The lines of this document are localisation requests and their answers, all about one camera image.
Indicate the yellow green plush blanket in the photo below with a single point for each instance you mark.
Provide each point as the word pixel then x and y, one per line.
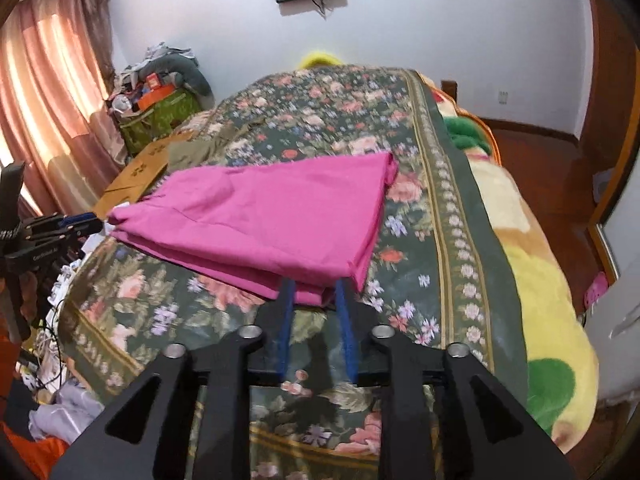
pixel 540 310

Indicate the grey plush pillow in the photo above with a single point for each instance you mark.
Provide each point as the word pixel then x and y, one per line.
pixel 192 75

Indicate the green fabric storage box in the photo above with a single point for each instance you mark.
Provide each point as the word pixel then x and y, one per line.
pixel 160 115

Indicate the white wall socket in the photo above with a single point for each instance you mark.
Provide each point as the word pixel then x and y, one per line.
pixel 504 96

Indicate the dark floral blanket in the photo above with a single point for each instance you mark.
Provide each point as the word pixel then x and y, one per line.
pixel 425 240

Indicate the pile of clothes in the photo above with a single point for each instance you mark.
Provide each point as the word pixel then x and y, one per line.
pixel 135 67

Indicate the white crumpled clothes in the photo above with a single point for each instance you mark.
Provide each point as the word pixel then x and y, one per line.
pixel 65 412

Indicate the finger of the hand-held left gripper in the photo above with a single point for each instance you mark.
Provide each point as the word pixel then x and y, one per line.
pixel 80 220
pixel 82 230

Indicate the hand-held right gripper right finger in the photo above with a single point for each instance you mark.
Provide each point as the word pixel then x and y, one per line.
pixel 348 332

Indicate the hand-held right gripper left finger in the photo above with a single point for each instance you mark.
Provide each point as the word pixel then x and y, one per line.
pixel 285 325

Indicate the pink pants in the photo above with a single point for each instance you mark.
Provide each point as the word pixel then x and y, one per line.
pixel 260 220

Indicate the orange box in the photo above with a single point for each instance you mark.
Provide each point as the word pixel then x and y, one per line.
pixel 155 99

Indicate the wooden wardrobe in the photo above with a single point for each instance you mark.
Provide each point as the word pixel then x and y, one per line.
pixel 607 85

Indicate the pink curtain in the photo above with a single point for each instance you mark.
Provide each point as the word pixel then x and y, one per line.
pixel 50 85

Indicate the orange cloth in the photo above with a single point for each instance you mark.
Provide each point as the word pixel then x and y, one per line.
pixel 35 455

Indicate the pink slipper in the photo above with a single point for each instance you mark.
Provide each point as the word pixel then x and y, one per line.
pixel 596 290

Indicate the olive pants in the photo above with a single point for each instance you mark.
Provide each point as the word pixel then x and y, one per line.
pixel 195 152

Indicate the brown bed frame post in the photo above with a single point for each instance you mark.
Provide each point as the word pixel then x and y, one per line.
pixel 449 91

